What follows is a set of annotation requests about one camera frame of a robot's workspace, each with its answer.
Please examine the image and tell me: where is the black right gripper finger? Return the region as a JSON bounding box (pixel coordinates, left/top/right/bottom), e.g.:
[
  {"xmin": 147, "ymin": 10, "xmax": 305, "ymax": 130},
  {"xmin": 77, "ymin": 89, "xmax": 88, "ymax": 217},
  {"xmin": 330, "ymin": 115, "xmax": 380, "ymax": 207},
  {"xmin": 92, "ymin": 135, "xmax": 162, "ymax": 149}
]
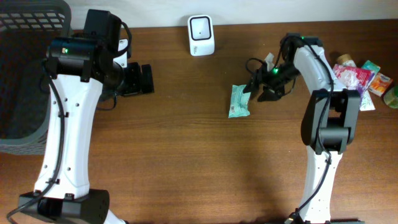
[
  {"xmin": 257, "ymin": 86, "xmax": 285, "ymax": 102},
  {"xmin": 243, "ymin": 69, "xmax": 262, "ymax": 93}
]

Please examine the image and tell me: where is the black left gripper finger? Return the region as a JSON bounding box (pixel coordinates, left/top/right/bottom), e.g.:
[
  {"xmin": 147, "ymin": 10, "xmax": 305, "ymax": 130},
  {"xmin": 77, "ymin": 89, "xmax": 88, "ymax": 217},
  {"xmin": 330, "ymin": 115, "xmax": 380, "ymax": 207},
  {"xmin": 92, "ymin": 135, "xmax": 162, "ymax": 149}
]
[
  {"xmin": 141, "ymin": 64, "xmax": 154, "ymax": 93},
  {"xmin": 121, "ymin": 62, "xmax": 142, "ymax": 96}
]

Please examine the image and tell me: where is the mint green wipes pack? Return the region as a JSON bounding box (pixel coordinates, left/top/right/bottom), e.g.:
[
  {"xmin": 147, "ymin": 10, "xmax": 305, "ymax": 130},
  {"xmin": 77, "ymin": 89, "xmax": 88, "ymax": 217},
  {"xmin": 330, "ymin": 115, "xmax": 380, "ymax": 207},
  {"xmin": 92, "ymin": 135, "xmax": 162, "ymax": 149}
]
[{"xmin": 228, "ymin": 85, "xmax": 251, "ymax": 118}]

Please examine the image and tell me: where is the red purple snack bag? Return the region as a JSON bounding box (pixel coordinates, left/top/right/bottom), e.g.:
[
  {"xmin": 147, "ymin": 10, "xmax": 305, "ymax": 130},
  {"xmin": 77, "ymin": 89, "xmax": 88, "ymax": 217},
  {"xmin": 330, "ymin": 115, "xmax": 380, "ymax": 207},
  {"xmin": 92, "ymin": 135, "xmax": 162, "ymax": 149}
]
[{"xmin": 333, "ymin": 64, "xmax": 375, "ymax": 97}]

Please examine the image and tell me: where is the teal small tissue pack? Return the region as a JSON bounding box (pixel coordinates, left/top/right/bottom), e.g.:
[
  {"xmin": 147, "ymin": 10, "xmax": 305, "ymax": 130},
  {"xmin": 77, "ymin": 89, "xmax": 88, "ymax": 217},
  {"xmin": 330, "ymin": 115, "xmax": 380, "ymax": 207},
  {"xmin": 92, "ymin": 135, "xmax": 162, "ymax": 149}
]
[{"xmin": 361, "ymin": 60, "xmax": 381, "ymax": 82}]

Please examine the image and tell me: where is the white cone-shaped pouch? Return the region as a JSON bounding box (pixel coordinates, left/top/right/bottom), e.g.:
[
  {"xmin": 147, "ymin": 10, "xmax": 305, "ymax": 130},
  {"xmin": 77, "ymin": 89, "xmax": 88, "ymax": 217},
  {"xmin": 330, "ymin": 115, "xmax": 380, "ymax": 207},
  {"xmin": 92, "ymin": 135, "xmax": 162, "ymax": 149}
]
[{"xmin": 336, "ymin": 54, "xmax": 376, "ymax": 111}]

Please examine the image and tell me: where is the orange tissue pack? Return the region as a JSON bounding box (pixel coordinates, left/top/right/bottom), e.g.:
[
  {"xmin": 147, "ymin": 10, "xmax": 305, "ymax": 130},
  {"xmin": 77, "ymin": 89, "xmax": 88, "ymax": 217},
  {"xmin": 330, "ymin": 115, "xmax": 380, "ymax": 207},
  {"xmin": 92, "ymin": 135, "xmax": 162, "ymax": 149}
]
[{"xmin": 368, "ymin": 72, "xmax": 393, "ymax": 96}]

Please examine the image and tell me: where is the green lid jar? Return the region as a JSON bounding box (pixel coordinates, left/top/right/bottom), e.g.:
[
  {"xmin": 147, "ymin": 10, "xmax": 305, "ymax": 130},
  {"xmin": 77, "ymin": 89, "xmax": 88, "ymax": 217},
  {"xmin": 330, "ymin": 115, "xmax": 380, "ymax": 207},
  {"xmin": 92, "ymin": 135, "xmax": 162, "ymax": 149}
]
[{"xmin": 383, "ymin": 86, "xmax": 398, "ymax": 109}]

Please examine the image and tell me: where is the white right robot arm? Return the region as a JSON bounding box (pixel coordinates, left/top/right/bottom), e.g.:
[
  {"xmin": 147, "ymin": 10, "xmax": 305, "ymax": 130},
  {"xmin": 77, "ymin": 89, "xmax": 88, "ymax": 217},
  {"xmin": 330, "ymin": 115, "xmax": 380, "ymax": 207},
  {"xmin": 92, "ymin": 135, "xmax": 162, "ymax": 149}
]
[{"xmin": 243, "ymin": 33, "xmax": 361, "ymax": 223}]

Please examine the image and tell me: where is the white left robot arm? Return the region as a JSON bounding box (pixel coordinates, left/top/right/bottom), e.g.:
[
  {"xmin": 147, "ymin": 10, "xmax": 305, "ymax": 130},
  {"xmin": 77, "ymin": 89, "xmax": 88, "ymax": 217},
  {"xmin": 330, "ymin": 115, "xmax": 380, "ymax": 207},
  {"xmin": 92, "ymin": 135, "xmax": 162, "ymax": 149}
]
[{"xmin": 6, "ymin": 9, "xmax": 155, "ymax": 223}]

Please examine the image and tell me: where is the white barcode scanner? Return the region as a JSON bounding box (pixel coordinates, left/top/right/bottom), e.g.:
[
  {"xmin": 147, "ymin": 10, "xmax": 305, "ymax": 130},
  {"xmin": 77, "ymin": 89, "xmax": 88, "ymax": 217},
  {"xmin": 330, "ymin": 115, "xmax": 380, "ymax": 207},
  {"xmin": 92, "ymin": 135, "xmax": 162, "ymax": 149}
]
[{"xmin": 187, "ymin": 15, "xmax": 215, "ymax": 57}]

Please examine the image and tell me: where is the grey plastic mesh basket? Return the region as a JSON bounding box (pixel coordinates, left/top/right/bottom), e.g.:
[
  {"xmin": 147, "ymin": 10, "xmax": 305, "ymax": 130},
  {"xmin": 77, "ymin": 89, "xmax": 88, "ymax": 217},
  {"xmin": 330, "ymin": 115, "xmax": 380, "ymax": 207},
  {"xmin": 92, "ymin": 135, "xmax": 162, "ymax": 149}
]
[{"xmin": 1, "ymin": 0, "xmax": 73, "ymax": 155}]

